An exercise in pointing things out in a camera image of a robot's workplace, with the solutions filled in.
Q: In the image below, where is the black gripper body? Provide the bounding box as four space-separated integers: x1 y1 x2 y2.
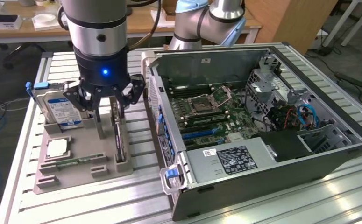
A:
74 48 133 98

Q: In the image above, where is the green graphics card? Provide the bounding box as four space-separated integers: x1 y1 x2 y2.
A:
110 97 129 163

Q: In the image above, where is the hard disk with blue caddy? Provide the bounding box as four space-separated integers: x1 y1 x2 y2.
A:
24 79 90 130

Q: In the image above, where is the grey parts rack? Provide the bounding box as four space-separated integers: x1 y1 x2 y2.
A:
32 94 135 196

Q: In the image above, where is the wooden desk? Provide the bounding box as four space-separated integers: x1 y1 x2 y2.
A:
125 0 262 51
0 0 75 45

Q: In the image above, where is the CPU socket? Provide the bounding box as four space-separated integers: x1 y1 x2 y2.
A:
189 95 214 115

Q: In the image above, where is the silver CPU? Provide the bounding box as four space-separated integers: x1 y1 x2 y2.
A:
46 139 71 157

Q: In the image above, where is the white square dish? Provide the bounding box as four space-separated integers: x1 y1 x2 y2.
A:
31 13 60 32

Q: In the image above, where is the metal socket cover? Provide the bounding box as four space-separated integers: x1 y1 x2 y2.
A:
211 85 234 103

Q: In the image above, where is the green RAM stick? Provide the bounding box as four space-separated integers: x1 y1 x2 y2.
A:
54 155 105 167

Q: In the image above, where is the blue expansion slot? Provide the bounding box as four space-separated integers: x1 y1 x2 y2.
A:
181 130 218 140

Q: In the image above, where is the white paper stack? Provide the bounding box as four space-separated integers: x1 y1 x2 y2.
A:
150 9 177 29

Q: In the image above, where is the brown cardboard box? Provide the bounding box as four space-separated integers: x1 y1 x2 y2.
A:
162 0 178 16

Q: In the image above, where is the green motherboard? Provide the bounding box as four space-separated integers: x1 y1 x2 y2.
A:
167 77 265 151

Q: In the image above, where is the black and white box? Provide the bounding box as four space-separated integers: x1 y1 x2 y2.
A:
0 14 23 30

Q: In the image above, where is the grey power supply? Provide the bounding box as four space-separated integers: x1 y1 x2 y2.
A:
186 136 278 184

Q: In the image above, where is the tall metal disk bay cage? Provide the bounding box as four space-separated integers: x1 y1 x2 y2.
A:
245 69 294 117

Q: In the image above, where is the wooden cabinet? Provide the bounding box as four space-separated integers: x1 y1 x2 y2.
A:
245 0 340 55

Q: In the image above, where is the black open PC case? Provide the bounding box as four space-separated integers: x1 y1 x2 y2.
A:
141 42 362 222

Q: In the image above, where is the black floor box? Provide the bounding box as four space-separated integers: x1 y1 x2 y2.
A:
316 46 333 57

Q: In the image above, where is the low metal disk bay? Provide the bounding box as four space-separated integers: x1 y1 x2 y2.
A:
297 123 353 155

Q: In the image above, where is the dark chair base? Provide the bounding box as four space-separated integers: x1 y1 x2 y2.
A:
333 70 362 98

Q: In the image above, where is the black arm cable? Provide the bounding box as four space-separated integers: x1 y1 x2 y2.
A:
126 0 165 52

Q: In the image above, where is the red wire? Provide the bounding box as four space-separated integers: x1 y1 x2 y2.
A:
286 107 296 128

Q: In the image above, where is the blue wire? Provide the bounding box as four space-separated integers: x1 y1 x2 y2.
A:
297 104 321 130

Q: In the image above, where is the white table frame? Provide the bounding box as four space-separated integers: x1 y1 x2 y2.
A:
322 0 362 64

